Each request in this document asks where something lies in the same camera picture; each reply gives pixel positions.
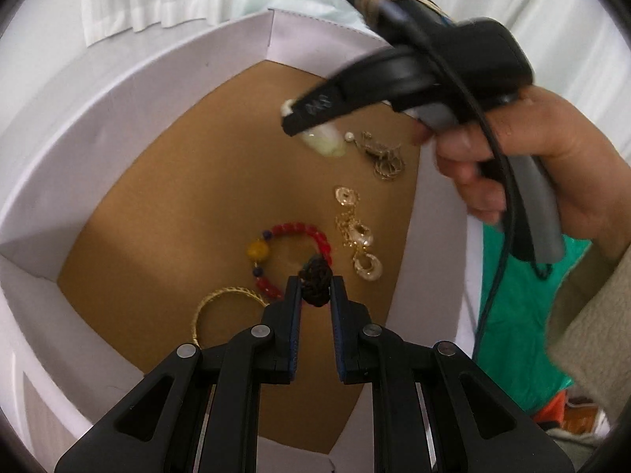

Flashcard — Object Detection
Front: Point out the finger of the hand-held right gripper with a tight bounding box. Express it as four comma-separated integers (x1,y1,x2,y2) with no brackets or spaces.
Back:
280,47,435,136

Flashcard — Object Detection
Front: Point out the orange cloth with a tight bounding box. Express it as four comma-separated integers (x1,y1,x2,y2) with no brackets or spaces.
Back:
535,391,609,434

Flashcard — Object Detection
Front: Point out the black bead bracelet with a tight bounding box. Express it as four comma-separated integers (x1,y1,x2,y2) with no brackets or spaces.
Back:
298,255,332,309

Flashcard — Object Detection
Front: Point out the gold pendant necklace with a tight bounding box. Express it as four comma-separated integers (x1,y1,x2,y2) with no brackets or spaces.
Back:
334,186,383,283

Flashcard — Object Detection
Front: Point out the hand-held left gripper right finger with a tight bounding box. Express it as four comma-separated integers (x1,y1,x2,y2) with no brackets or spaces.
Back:
329,276,575,473

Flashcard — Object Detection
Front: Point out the person's right hand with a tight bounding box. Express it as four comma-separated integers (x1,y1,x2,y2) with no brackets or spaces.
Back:
411,86,631,257

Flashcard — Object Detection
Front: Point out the black cable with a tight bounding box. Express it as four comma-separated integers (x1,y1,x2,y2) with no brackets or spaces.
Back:
385,0,518,360

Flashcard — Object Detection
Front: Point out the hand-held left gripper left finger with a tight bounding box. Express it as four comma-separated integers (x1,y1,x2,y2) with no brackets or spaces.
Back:
54,276,304,473

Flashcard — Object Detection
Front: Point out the gold bangle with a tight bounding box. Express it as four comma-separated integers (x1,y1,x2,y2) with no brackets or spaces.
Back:
190,287,272,350

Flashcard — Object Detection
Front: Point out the green velvet cloth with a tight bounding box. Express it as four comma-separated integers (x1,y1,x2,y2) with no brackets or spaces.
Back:
476,227,590,415

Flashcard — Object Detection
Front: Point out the gold chain bracelet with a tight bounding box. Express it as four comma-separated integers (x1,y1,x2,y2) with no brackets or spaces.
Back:
345,130,407,182

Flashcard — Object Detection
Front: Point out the white jade bangle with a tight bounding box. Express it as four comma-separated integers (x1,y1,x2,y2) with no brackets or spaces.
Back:
281,100,346,159

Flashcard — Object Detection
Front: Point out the red bead bracelet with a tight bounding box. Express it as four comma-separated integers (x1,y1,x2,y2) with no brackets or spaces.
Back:
246,222,335,301

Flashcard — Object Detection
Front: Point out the white box with brown bottom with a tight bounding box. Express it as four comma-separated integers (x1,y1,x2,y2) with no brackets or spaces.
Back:
0,10,486,473

